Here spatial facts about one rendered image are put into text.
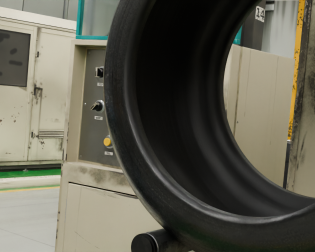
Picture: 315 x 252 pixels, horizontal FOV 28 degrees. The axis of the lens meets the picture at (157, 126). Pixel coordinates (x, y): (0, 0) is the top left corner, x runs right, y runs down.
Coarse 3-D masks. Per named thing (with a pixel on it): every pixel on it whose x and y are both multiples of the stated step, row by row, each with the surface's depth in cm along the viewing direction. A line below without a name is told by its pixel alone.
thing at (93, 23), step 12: (84, 0) 188; (96, 0) 185; (108, 0) 182; (84, 12) 188; (96, 12) 185; (108, 12) 182; (84, 24) 188; (96, 24) 185; (108, 24) 182; (84, 36) 187; (96, 36) 184; (240, 36) 159
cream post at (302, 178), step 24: (312, 0) 116; (312, 24) 116; (312, 48) 116; (312, 72) 116; (312, 96) 116; (312, 120) 116; (312, 144) 116; (288, 168) 119; (312, 168) 116; (312, 192) 116
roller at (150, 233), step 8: (144, 232) 93; (152, 232) 93; (160, 232) 94; (136, 240) 92; (144, 240) 92; (152, 240) 91; (160, 240) 93; (168, 240) 94; (176, 240) 96; (136, 248) 92; (144, 248) 92; (152, 248) 91; (160, 248) 92; (168, 248) 94; (176, 248) 96; (184, 248) 98
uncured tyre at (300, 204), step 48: (144, 0) 91; (192, 0) 112; (240, 0) 112; (144, 48) 107; (192, 48) 116; (144, 96) 108; (192, 96) 117; (144, 144) 92; (192, 144) 115; (144, 192) 92; (192, 192) 107; (240, 192) 112; (288, 192) 108; (192, 240) 88; (240, 240) 83; (288, 240) 79
